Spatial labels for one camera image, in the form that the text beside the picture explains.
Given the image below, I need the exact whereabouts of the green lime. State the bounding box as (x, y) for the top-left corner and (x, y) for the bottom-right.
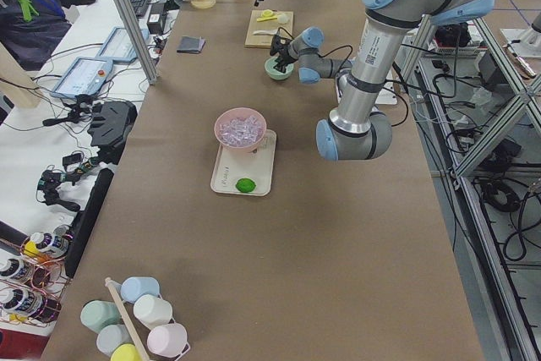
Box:
(235, 178), (257, 194)

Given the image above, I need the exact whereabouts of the green plastic cup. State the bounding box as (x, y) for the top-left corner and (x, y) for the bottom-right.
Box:
(79, 300), (121, 333)

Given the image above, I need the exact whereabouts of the white half egg shape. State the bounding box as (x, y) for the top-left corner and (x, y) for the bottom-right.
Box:
(276, 14), (289, 25)

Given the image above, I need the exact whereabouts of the pink bowl of ice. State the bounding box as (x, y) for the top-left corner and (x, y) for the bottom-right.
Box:
(214, 107), (267, 152)

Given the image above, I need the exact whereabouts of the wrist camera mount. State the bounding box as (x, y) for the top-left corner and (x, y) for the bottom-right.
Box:
(270, 34), (291, 56)

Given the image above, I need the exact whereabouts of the aluminium frame post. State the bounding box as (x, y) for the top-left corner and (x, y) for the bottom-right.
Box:
(113, 0), (158, 85)

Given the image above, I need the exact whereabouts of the seated person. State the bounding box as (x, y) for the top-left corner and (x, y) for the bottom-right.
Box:
(1, 0), (96, 71)

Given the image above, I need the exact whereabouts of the bamboo cutting board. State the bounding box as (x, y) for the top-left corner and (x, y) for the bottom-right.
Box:
(244, 9), (294, 48)

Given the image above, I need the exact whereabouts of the grey plastic cup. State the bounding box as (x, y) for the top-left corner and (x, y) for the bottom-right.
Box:
(96, 324), (132, 357)

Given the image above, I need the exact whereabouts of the teach pendant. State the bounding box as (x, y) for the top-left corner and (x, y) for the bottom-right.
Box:
(51, 57), (113, 99)
(96, 26), (137, 65)

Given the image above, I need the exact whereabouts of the yellow plastic cup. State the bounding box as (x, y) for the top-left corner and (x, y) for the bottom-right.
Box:
(110, 343), (141, 361)

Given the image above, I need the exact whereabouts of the white plastic cup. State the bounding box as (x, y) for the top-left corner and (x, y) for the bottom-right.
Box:
(133, 294), (172, 330)

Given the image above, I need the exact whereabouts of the copper wire bottle basket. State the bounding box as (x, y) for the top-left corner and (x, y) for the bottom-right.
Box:
(1, 223), (71, 327)

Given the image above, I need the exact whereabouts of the blue plastic cup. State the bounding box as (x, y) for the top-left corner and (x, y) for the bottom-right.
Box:
(120, 276), (161, 304)

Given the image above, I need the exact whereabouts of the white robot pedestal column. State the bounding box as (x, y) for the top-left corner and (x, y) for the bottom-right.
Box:
(333, 73), (402, 105)

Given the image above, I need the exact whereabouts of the mint green ceramic bowl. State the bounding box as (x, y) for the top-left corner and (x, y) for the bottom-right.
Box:
(264, 57), (294, 81)

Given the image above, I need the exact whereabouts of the cream plastic tray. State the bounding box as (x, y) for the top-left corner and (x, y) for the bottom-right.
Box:
(210, 129), (277, 196)

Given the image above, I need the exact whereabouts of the white ceramic spoon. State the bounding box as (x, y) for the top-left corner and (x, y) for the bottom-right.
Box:
(251, 28), (278, 36)

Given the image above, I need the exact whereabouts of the upper teach pendant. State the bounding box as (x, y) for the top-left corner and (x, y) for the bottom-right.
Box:
(96, 26), (137, 65)

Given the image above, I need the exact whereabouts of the lower teach pendant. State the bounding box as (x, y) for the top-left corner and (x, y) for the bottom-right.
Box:
(51, 57), (113, 99)

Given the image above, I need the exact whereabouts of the pink plastic cup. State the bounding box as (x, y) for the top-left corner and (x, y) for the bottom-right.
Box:
(147, 323), (189, 358)

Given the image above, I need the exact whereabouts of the grey folded cloth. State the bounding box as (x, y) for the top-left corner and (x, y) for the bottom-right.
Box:
(177, 36), (205, 54)

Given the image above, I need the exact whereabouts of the cup holder rack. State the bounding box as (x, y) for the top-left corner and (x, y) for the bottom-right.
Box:
(105, 277), (191, 360)

